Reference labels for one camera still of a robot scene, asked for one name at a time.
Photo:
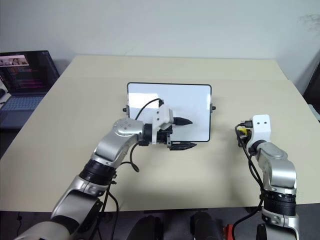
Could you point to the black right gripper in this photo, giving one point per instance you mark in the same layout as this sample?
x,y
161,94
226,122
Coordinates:
x,y
243,138

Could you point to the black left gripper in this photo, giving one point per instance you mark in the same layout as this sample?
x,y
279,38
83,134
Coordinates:
x,y
168,136

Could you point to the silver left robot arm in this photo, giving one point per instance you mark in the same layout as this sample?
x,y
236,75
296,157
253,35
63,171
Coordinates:
x,y
120,140

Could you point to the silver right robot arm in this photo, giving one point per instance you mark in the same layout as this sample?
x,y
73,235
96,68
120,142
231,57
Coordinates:
x,y
277,162

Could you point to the small black-framed whiteboard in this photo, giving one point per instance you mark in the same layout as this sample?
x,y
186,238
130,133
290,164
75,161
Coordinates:
x,y
185,105

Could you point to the small red object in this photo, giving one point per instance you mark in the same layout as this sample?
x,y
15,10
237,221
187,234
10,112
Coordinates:
x,y
228,232

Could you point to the open grey laptop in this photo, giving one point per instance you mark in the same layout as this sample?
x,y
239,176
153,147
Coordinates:
x,y
22,82

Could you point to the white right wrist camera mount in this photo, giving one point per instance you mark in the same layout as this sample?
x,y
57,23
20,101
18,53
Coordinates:
x,y
261,127

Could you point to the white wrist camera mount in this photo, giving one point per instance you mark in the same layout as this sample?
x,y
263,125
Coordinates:
x,y
261,127
162,117

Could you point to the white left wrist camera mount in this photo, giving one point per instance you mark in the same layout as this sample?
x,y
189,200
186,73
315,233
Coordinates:
x,y
162,117

